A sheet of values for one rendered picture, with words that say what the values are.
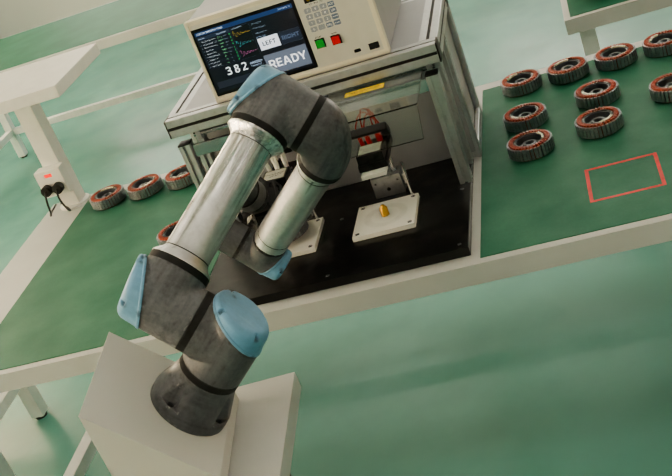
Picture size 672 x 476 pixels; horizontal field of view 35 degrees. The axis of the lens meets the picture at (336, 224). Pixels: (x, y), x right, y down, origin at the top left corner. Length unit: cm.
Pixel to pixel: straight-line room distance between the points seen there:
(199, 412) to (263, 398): 20
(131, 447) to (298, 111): 66
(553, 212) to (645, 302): 104
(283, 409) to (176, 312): 32
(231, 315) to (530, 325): 167
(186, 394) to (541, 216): 88
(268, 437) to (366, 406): 131
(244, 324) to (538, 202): 83
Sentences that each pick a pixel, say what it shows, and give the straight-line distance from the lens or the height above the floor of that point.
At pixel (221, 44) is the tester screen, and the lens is 250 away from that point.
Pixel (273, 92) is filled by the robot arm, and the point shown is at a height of 127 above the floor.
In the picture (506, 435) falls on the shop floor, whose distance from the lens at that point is 295.
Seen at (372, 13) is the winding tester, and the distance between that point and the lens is 241.
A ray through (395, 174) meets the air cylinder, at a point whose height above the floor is 82.
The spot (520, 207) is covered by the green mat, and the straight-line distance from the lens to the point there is 237.
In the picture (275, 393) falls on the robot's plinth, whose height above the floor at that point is 75.
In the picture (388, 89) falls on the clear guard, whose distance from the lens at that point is 236.
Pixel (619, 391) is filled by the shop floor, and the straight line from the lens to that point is 299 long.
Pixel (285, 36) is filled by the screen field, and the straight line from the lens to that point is 246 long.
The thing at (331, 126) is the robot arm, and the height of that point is 118.
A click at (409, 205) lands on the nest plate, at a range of 247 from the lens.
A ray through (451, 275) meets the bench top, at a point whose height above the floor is 73.
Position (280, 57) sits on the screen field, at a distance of 248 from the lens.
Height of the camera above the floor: 184
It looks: 25 degrees down
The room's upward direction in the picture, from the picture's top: 21 degrees counter-clockwise
